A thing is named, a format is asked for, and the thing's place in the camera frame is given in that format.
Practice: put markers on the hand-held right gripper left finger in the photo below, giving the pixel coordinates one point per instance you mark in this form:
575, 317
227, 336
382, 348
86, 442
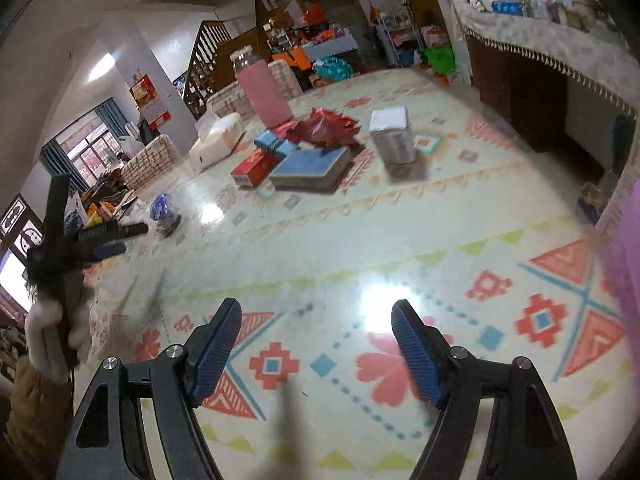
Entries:
215, 355

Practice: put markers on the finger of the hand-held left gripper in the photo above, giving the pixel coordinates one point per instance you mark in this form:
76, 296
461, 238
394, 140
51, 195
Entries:
107, 251
115, 232

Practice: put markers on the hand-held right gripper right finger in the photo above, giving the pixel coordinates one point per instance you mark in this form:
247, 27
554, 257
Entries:
417, 355

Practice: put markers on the blue snack bag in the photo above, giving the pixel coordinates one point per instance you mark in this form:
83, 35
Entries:
162, 207

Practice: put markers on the red box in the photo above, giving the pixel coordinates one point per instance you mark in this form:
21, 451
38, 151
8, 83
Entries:
252, 167

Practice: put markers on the small blue box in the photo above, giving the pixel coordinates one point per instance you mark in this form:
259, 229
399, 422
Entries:
272, 141

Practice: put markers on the large blue box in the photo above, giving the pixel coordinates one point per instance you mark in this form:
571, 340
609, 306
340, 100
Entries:
310, 165

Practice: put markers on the blue white tissue pack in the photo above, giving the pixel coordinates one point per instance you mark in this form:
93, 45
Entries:
392, 140

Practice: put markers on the purple perforated basket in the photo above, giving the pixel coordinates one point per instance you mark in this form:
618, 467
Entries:
627, 260

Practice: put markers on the person's left hand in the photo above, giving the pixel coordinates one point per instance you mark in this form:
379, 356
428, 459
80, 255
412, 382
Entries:
45, 315

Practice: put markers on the checked fabric chair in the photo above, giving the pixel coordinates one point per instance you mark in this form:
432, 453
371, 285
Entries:
235, 100
150, 160

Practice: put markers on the teal curtain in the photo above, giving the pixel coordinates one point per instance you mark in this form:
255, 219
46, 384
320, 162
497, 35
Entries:
110, 117
62, 165

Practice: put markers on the white plastic bag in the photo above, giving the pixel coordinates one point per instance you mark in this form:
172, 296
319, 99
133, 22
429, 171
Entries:
131, 146

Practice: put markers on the white tissue box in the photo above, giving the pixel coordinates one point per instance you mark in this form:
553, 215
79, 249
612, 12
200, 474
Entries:
215, 140

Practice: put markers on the ceiling light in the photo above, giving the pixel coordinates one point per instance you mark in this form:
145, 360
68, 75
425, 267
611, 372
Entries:
102, 66

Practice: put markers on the pink bottle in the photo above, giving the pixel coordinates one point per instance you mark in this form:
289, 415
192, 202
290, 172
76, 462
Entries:
262, 95

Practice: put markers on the wooden staircase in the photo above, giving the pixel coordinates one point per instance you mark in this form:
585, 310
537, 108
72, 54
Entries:
210, 50

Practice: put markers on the red plastic wrapper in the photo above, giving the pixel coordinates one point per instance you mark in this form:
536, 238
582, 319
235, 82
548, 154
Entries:
325, 125

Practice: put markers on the teal basket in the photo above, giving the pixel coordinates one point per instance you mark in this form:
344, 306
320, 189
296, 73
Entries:
332, 67

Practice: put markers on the blue cloth covered table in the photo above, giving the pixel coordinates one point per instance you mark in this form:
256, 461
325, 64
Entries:
327, 47

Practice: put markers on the green bag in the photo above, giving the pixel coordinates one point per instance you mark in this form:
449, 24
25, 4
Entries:
440, 60

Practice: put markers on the white storage rack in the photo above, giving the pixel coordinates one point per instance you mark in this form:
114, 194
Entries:
400, 40

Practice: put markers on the cloth covered sideboard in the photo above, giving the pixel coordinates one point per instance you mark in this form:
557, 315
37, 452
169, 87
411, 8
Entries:
540, 50

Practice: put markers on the row of bottles and jars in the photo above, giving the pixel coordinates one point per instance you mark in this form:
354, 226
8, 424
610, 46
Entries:
540, 5

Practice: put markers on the red wall calendar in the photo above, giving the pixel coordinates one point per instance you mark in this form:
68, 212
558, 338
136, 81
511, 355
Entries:
150, 100

